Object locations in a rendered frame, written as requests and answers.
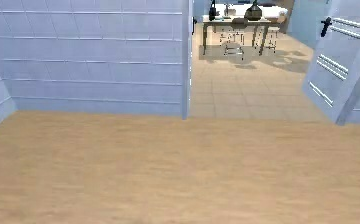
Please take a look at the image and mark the brown wooden table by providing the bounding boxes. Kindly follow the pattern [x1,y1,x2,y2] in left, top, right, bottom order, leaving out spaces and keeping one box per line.
[201,17,276,56]

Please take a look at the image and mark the black bottle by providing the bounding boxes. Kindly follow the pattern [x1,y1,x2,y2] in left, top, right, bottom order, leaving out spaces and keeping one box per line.
[208,0,218,22]

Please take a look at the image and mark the dark round vase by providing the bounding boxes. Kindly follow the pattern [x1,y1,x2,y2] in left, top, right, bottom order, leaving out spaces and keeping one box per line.
[244,0,263,22]

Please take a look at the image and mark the pale blue room door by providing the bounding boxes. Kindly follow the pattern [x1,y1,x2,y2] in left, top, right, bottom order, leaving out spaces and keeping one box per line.
[301,0,360,126]

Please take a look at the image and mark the black door handle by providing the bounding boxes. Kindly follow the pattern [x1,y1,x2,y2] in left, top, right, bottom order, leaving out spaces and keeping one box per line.
[320,16,333,38]

